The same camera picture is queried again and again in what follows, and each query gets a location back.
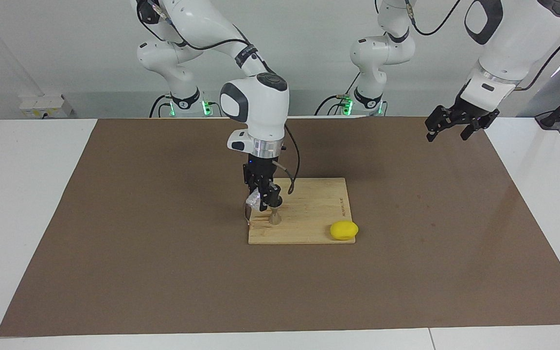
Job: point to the yellow lemon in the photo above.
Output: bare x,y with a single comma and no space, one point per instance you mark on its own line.
343,230

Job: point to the brown table mat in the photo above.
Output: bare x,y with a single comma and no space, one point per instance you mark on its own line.
163,282

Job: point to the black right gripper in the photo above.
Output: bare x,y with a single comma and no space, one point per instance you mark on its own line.
260,172

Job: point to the small clear glass cup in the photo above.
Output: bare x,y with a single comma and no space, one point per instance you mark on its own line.
252,200

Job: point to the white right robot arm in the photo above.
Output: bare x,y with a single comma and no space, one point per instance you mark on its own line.
260,107

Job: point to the steel jigger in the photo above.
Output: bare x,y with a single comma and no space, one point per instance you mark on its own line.
275,218

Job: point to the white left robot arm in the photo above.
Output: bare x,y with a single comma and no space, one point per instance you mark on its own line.
513,39

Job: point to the white wall socket strip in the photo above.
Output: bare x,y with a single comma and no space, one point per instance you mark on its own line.
42,104

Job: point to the wooden cutting board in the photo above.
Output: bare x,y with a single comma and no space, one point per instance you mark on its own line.
309,214

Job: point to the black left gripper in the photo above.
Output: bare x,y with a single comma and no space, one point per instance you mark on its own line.
464,114

